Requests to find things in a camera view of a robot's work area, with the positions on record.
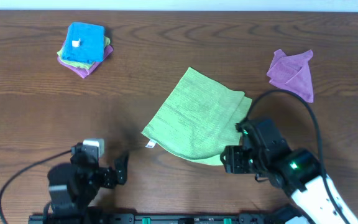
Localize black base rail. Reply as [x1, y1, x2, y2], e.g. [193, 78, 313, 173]
[27, 213, 309, 224]

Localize folded green cloth in stack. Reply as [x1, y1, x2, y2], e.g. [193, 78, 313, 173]
[57, 37, 113, 70]

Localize folded purple cloth in stack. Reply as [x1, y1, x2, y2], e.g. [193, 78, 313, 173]
[57, 56, 100, 78]

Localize green microfiber cloth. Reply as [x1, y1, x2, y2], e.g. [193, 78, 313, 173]
[142, 67, 252, 166]

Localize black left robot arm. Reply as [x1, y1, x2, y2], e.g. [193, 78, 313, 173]
[42, 152, 129, 223]

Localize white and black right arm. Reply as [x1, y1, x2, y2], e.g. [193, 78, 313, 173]
[221, 119, 358, 223]

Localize crumpled purple cloth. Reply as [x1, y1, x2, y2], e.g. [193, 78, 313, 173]
[267, 49, 314, 103]

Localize folded blue cloth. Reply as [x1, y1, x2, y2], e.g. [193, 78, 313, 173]
[62, 22, 105, 64]

